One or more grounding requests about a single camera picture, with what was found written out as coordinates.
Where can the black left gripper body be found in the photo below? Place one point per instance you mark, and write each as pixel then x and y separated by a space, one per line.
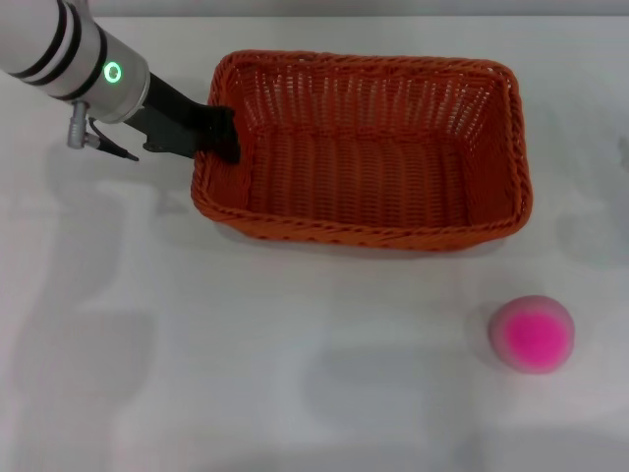
pixel 169 123

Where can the orange woven plastic basket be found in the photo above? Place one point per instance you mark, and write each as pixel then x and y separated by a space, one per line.
pixel 363 182

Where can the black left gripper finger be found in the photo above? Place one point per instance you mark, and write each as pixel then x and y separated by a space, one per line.
pixel 222 133

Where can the pink foam ball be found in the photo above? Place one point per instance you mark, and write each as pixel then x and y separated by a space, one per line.
pixel 533 336

